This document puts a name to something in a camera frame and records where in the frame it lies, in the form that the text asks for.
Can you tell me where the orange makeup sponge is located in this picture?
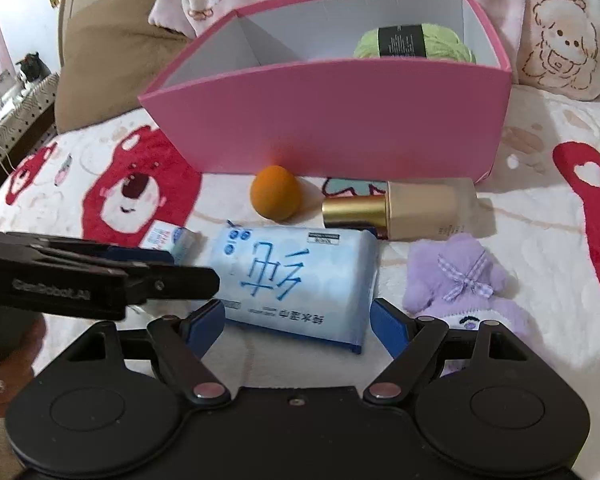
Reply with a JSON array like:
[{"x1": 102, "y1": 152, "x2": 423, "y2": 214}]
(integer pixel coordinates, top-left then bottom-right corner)
[{"x1": 250, "y1": 165, "x2": 299, "y2": 222}]

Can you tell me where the brown pillow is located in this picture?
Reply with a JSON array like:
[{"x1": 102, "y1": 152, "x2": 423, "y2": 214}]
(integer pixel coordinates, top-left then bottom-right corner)
[{"x1": 54, "y1": 0, "x2": 196, "y2": 133}]

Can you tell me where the pink cardboard box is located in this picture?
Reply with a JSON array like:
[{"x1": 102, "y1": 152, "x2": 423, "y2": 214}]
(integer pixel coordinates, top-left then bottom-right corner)
[{"x1": 137, "y1": 0, "x2": 512, "y2": 183}]

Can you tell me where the foundation bottle with gold cap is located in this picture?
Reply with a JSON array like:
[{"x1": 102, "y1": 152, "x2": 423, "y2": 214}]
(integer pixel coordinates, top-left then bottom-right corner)
[{"x1": 321, "y1": 177, "x2": 480, "y2": 242}]

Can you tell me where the purple plush toy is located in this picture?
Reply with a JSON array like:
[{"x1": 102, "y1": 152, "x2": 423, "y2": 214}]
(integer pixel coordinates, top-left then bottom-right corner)
[{"x1": 402, "y1": 232, "x2": 512, "y2": 376}]

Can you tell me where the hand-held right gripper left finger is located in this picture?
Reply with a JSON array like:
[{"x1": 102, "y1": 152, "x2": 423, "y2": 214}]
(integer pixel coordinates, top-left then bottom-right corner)
[{"x1": 55, "y1": 299, "x2": 231, "y2": 405}]

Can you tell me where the green yarn ball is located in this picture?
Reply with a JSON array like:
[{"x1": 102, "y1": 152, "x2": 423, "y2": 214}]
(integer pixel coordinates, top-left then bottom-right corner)
[{"x1": 352, "y1": 24, "x2": 477, "y2": 65}]

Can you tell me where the side table with patterned cloth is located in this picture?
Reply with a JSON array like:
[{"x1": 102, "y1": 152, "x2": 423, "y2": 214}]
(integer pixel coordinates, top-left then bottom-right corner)
[{"x1": 0, "y1": 72, "x2": 61, "y2": 151}]

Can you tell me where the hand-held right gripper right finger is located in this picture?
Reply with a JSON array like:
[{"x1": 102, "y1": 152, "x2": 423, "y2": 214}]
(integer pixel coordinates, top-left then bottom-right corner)
[{"x1": 362, "y1": 298, "x2": 531, "y2": 403}]

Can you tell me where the black and white plush toy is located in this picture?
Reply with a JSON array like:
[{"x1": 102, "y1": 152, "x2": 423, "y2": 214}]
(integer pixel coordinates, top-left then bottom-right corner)
[{"x1": 17, "y1": 52, "x2": 51, "y2": 83}]

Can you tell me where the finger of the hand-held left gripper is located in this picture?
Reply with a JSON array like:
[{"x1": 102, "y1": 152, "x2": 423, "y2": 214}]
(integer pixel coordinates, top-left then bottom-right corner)
[
  {"x1": 100, "y1": 245, "x2": 176, "y2": 267},
  {"x1": 122, "y1": 265, "x2": 221, "y2": 307}
]

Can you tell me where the small white tissue pack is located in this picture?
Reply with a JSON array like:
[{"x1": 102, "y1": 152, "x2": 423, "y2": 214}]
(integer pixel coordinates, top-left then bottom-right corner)
[{"x1": 140, "y1": 222, "x2": 201, "y2": 266}]

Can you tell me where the large light blue tissue pack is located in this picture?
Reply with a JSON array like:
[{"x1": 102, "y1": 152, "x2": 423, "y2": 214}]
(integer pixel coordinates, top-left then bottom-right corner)
[{"x1": 207, "y1": 220, "x2": 381, "y2": 356}]

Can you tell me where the person's left hand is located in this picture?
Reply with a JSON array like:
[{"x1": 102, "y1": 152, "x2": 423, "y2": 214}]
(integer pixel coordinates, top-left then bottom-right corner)
[{"x1": 0, "y1": 312, "x2": 47, "y2": 418}]

